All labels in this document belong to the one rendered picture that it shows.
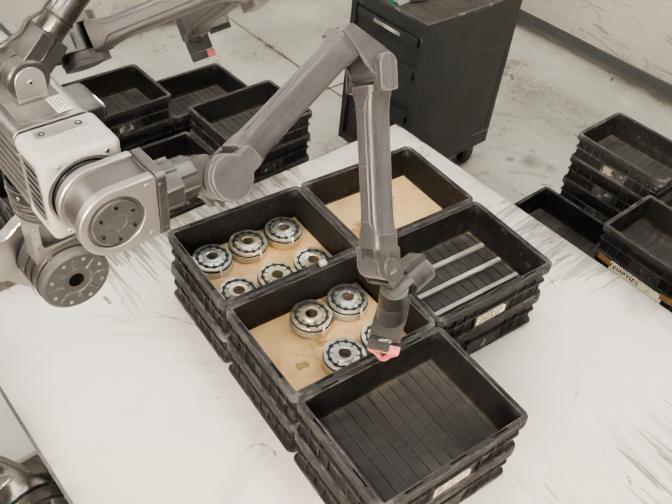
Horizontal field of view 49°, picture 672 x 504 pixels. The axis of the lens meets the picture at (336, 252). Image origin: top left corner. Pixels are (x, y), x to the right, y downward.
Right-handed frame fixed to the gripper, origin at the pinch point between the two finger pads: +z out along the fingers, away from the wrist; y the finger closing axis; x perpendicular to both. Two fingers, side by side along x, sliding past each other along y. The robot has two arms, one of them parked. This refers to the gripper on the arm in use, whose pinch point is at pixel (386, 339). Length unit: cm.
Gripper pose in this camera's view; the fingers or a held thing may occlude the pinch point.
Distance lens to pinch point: 164.6
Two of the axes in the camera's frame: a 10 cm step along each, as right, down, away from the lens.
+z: -0.2, 6.2, 7.9
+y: 2.4, -7.6, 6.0
